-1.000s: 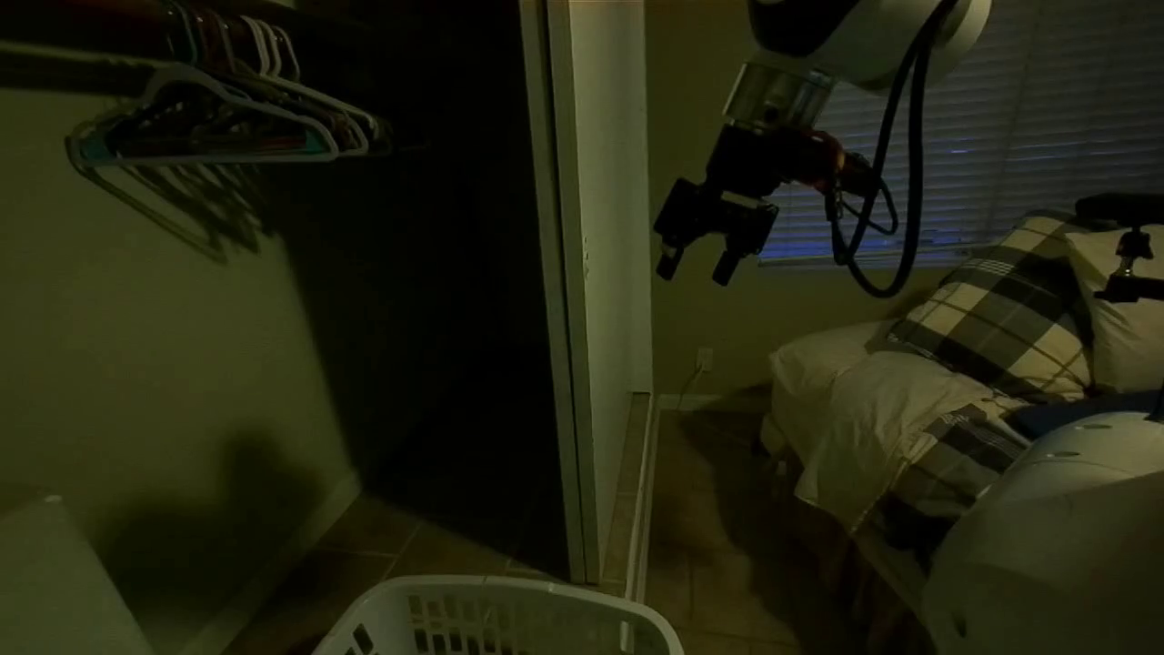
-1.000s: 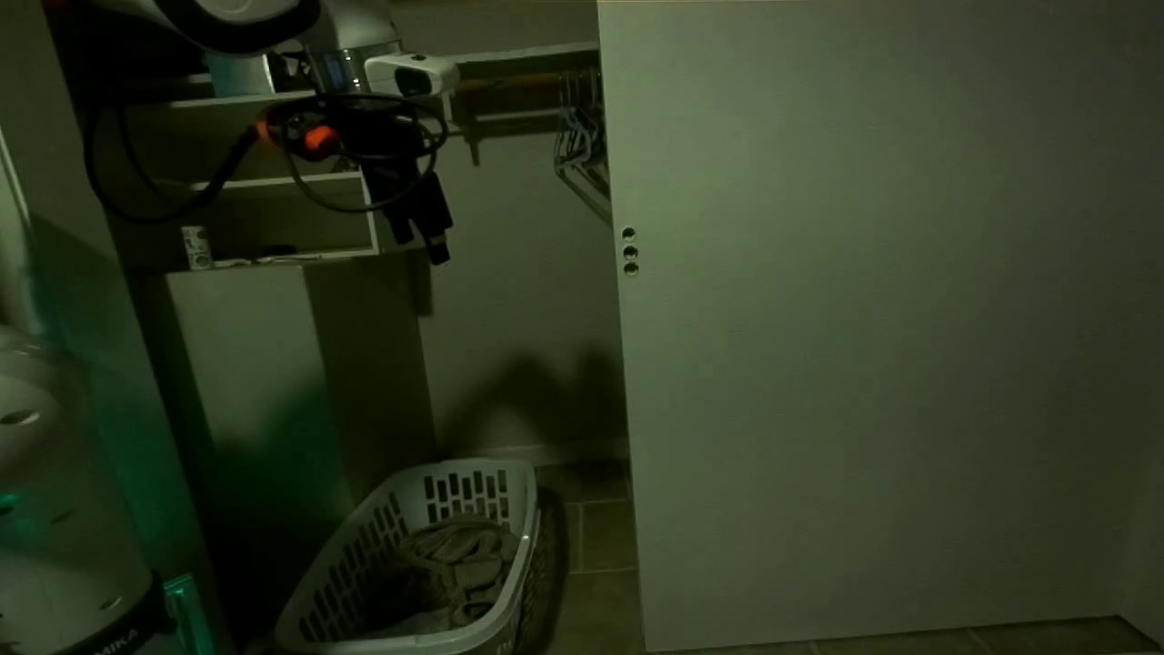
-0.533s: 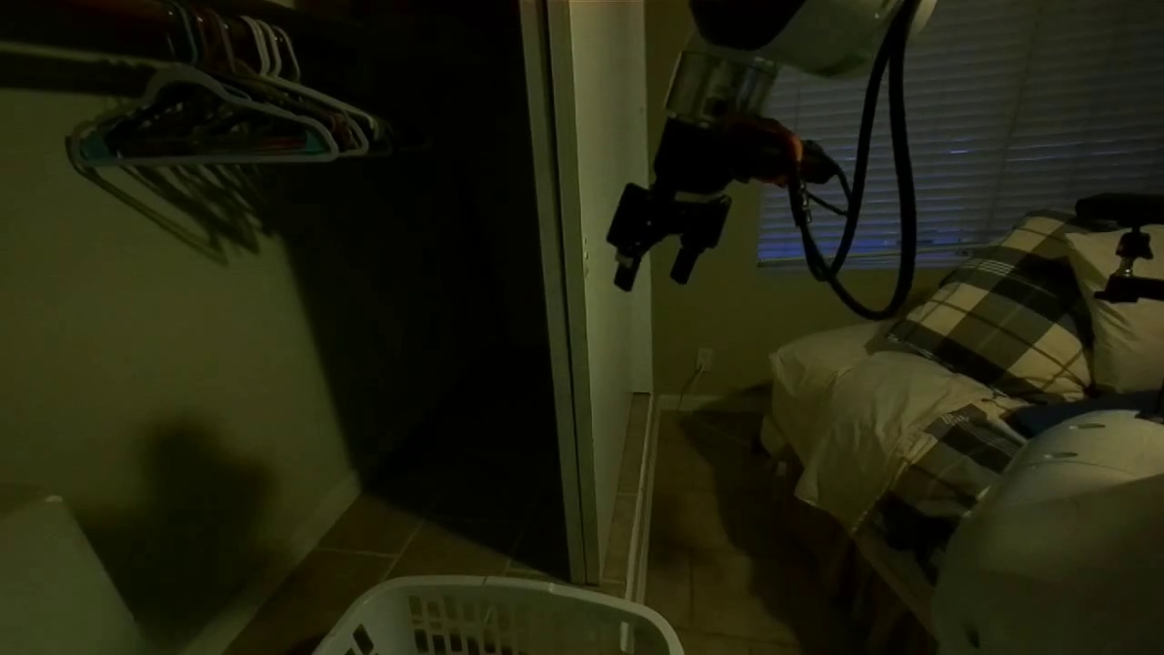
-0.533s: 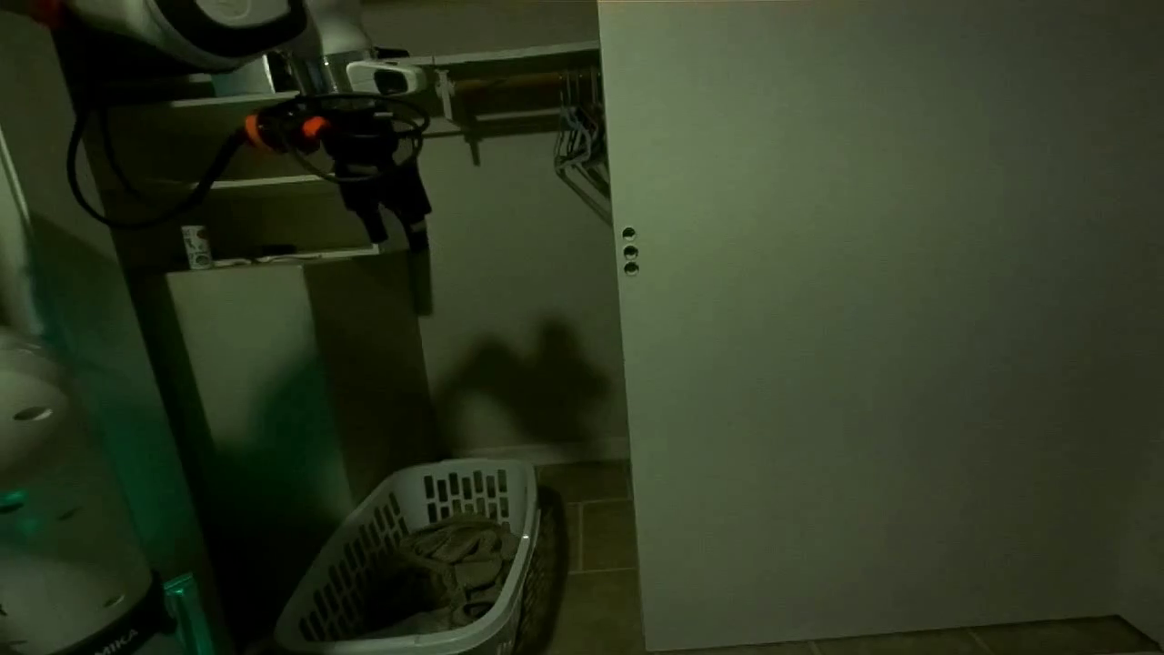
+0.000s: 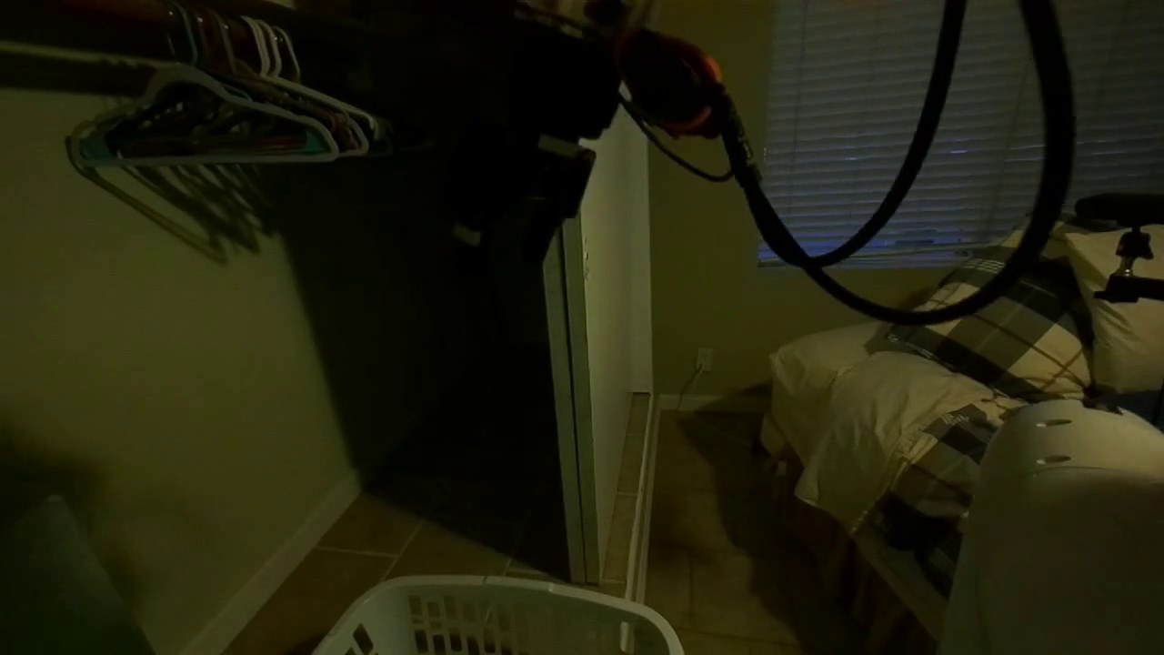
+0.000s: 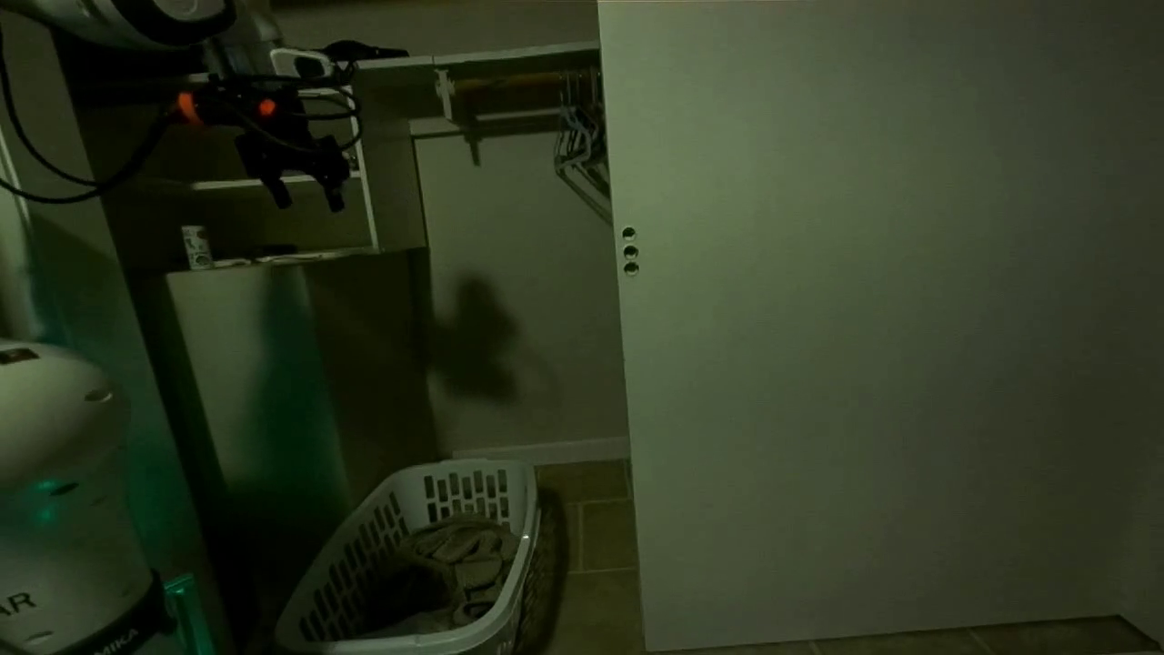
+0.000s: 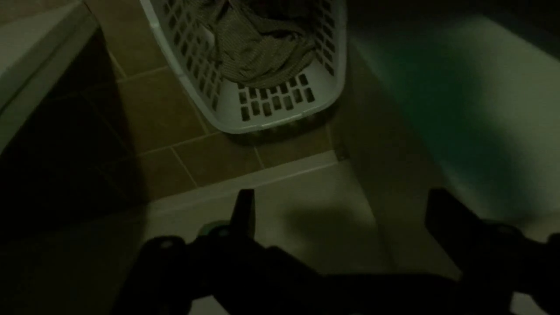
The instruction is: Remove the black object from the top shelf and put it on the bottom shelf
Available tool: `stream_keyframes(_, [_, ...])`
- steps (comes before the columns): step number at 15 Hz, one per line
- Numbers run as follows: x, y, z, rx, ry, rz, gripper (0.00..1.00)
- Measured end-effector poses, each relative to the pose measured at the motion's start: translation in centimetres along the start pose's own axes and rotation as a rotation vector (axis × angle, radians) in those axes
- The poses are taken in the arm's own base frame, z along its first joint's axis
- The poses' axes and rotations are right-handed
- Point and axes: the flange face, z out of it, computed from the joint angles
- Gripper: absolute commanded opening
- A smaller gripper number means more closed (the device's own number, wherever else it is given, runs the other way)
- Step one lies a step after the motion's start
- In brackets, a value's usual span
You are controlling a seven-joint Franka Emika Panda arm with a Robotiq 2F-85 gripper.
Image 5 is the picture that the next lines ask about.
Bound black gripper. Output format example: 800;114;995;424
450;120;601;249

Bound white sliding closet door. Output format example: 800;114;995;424
538;111;657;601

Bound white plastic clothes hanger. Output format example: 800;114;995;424
210;12;375;159
227;12;386;159

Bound window blinds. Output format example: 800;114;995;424
756;0;1164;273

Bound bed with white sheet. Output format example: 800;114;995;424
760;214;1164;641

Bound teal plastic clothes hanger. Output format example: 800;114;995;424
66;68;346;266

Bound cream bed pillow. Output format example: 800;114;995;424
763;320;1000;529

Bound white plastic laundry basket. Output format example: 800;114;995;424
309;573;687;655

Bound plaid pillow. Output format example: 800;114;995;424
869;249;1103;407

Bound plaid blanket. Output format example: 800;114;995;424
846;403;1016;601

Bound closet hanging rod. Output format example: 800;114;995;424
0;34;247;102

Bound white square pillow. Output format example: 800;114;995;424
1064;222;1164;399

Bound dark flat panel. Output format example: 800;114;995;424
0;484;158;655

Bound thin black cable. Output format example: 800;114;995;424
614;80;743;191

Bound thick black cable hose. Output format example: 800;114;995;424
711;0;1083;329

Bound black camera stand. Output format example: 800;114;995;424
1069;191;1164;311

